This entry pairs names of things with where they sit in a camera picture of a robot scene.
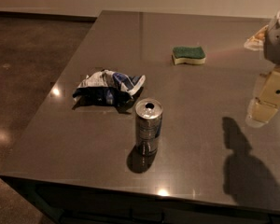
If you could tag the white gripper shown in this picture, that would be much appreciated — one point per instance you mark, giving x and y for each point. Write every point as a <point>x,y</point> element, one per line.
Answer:
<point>278,44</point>

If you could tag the green and yellow sponge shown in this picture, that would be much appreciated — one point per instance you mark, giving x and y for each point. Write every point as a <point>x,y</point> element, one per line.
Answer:
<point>188,55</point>

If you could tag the silver redbull can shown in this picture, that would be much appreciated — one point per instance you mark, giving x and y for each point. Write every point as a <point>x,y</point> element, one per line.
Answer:
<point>148,125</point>

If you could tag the crumpled blue white chip bag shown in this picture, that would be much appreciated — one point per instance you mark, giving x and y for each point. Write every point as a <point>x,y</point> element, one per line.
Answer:
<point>108,87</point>

